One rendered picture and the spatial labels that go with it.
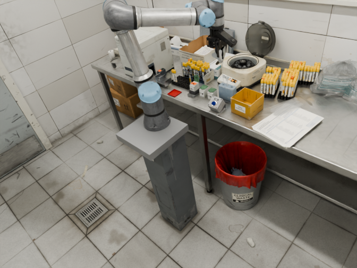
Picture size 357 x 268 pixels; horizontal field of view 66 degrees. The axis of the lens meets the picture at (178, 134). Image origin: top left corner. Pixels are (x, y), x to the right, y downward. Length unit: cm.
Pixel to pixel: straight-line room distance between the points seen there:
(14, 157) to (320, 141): 273
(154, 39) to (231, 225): 142
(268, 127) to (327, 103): 40
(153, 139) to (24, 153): 200
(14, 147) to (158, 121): 196
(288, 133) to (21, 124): 246
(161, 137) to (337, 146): 84
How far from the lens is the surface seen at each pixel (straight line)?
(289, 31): 197
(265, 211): 224
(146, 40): 196
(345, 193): 211
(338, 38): 188
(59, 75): 316
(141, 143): 146
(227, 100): 171
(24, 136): 315
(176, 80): 193
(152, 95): 140
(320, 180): 214
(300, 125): 155
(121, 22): 128
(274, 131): 149
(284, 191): 237
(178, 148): 163
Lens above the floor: 186
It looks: 40 degrees down
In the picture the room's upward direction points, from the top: 11 degrees counter-clockwise
